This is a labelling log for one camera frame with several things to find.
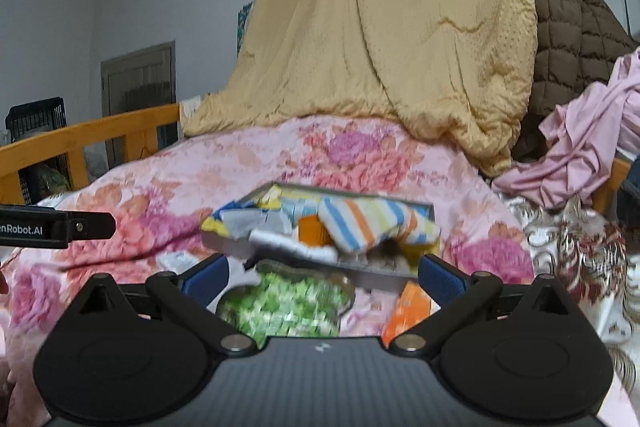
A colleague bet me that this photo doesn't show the black plastic crate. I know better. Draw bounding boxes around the black plastic crate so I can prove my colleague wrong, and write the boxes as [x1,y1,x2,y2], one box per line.
[19,151,71,206]
[5,97,69,144]

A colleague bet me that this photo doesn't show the brown patterned white sheet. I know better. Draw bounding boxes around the brown patterned white sheet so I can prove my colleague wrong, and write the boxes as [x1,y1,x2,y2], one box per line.
[500,192,640,427]

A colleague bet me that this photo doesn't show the striped towel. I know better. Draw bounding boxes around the striped towel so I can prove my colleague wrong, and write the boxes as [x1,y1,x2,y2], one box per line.
[317,196,442,254]

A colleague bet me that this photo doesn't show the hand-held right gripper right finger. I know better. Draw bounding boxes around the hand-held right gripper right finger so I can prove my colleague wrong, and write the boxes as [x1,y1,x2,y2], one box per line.
[389,253,584,354]

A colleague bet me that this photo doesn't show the pink floral blanket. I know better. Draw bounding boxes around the pink floral blanket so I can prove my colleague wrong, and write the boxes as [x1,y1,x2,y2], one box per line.
[0,114,538,427]

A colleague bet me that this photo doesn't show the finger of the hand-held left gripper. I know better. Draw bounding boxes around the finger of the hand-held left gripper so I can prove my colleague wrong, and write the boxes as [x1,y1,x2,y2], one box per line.
[67,211,116,240]

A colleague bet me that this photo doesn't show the white quilted cloth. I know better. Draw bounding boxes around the white quilted cloth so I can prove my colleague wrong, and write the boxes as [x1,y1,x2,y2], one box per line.
[249,229,337,262]

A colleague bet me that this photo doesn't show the metal tray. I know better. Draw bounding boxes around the metal tray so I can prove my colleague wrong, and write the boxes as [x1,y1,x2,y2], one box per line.
[200,181,442,295]

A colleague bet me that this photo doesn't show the blue jeans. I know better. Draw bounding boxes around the blue jeans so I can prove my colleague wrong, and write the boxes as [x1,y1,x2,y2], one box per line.
[617,157,640,228]

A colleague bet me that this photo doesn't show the blue wall poster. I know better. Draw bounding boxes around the blue wall poster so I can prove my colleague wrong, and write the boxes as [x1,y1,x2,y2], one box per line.
[237,2,256,58]

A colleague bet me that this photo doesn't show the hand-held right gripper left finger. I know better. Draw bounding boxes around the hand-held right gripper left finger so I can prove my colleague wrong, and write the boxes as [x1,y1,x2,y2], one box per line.
[66,253,256,354]

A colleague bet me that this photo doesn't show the yellow quilt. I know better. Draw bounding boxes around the yellow quilt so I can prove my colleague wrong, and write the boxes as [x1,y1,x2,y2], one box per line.
[180,0,542,178]

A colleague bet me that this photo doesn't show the brown quilted jacket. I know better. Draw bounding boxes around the brown quilted jacket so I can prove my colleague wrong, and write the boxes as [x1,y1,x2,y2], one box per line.
[510,0,640,162]

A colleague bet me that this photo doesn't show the pink cloth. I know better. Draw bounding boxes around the pink cloth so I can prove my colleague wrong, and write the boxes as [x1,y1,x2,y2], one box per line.
[492,47,640,210]

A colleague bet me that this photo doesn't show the grey door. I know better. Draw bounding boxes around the grey door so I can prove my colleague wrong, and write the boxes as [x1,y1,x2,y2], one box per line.
[100,41,177,168]

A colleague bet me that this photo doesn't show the orange white box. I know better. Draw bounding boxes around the orange white box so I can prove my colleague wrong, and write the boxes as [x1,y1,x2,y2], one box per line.
[382,279,437,346]

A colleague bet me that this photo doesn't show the white blue printed cloth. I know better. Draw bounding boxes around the white blue printed cloth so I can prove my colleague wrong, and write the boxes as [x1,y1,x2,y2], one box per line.
[222,199,321,240]

